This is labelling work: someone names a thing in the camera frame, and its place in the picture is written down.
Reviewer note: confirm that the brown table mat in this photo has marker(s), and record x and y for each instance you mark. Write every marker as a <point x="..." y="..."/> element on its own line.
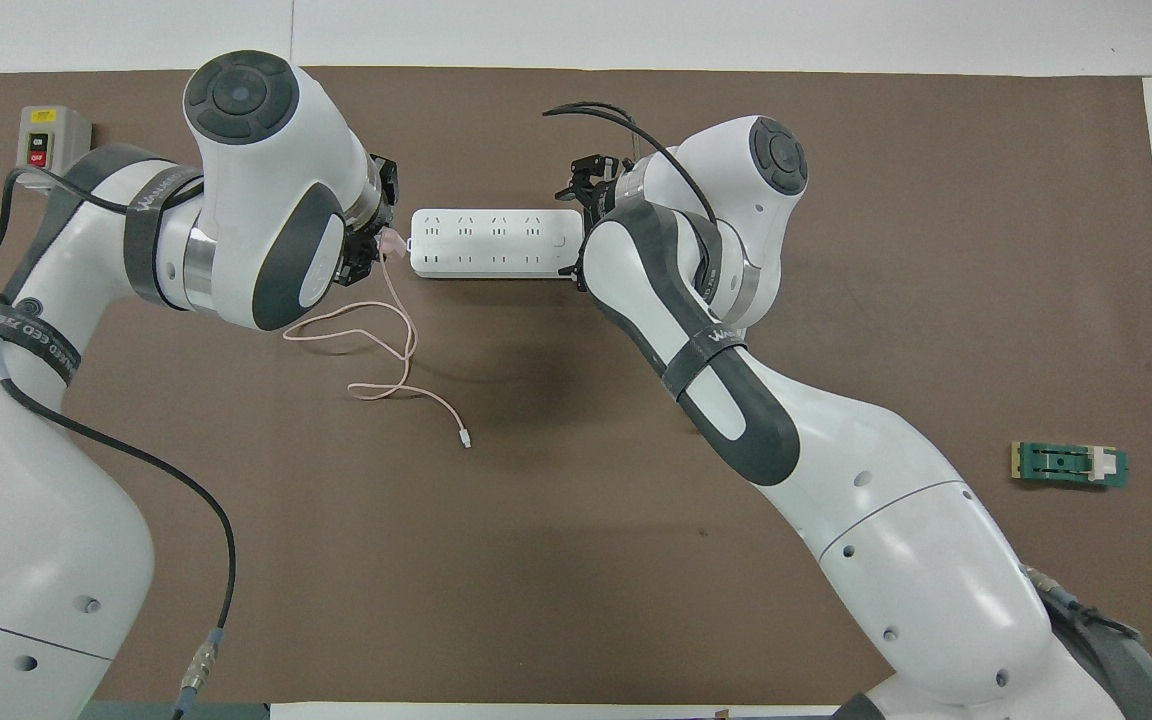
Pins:
<point x="576" y="560"/>

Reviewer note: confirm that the green circuit board module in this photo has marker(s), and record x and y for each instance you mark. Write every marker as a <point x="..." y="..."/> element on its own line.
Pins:
<point x="1066" y="465"/>

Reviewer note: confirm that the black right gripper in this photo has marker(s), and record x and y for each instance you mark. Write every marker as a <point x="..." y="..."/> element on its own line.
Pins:
<point x="586" y="180"/>

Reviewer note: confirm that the pink charger plug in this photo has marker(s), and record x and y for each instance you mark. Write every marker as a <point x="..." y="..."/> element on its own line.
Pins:
<point x="392" y="243"/>

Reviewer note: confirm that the white power strip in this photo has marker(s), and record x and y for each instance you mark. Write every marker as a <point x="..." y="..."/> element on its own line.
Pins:
<point x="496" y="243"/>

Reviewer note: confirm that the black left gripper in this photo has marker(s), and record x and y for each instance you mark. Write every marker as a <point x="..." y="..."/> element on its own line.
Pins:
<point x="354" y="265"/>

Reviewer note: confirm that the gray on-off switch box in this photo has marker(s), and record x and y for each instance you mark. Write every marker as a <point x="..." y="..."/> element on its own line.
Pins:
<point x="41" y="140"/>

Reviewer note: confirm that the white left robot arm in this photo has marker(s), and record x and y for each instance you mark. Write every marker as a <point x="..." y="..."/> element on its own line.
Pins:
<point x="36" y="520"/>

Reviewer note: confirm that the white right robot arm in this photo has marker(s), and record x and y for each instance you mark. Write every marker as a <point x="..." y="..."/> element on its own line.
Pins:
<point x="856" y="500"/>

